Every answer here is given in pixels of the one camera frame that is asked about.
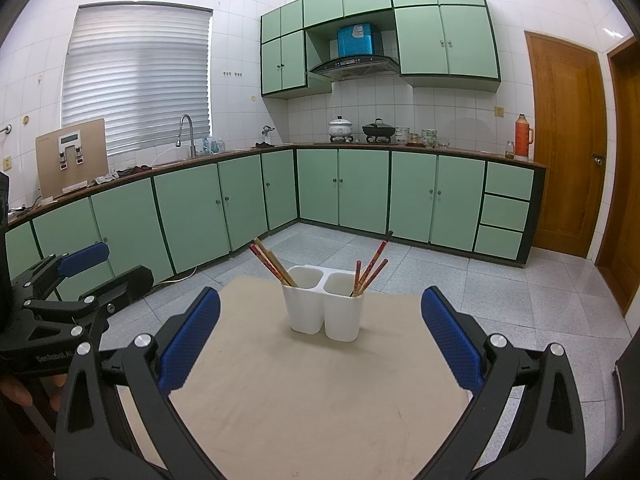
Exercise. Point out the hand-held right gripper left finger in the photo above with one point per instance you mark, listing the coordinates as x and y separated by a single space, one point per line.
192 335

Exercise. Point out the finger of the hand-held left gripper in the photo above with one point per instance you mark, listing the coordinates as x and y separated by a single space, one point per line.
127 285
85 259

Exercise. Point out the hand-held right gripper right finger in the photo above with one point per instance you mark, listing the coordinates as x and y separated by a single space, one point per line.
450 340

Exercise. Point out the red-brown patterned chopstick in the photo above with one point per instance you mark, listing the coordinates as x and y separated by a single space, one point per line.
372 265
357 277
375 275

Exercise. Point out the light wooden chopstick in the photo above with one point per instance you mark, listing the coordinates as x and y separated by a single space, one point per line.
269 267
275 261
281 272

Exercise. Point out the white double utensil holder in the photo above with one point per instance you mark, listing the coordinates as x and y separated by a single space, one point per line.
305 310

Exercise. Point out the person's left hand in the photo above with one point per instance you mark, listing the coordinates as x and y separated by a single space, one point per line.
15 391

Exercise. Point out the grey cloth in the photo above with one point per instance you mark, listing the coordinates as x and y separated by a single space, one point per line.
106 179

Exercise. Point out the wooden board with white device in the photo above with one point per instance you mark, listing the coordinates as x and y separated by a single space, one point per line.
50 165

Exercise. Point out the dark rag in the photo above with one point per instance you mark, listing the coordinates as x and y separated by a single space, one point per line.
135 169

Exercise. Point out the green cabinet drawer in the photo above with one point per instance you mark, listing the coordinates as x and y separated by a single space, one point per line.
505 213
510 181
499 243

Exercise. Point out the metal kitchen faucet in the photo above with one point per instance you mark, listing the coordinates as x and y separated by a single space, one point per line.
192 142

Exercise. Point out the blue bottles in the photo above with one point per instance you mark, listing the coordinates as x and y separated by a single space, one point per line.
214 146

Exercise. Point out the green base cabinet unit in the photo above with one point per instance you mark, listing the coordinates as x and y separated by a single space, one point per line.
365 190

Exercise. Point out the white window blind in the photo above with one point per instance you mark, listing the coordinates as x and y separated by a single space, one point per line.
135 75

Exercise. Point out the small glass jar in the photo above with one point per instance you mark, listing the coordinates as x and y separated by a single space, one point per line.
510 151

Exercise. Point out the patterned ceramic bowl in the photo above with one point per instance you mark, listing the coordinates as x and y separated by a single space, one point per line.
429 138

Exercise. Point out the stack of bowls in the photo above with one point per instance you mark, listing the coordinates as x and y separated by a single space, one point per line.
402 135

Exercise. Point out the orange thermos flask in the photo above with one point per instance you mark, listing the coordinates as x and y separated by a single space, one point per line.
523 137

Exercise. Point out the gas stove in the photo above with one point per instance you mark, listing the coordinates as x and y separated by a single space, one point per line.
362 139

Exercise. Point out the black lidded wok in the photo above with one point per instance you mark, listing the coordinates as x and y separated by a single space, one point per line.
378 129

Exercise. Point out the wooden door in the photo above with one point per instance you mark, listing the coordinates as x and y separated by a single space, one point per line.
565 145
625 185

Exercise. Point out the white lidded pot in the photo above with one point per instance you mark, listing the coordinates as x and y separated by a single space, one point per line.
341 127

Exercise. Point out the black range hood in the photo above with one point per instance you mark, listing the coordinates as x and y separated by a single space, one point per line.
355 66

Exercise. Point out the blue box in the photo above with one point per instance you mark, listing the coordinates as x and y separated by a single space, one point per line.
356 40

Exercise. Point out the wall hooks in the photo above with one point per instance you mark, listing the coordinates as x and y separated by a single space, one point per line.
233 75

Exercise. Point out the green wall cabinet unit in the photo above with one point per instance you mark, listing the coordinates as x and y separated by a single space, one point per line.
450 35

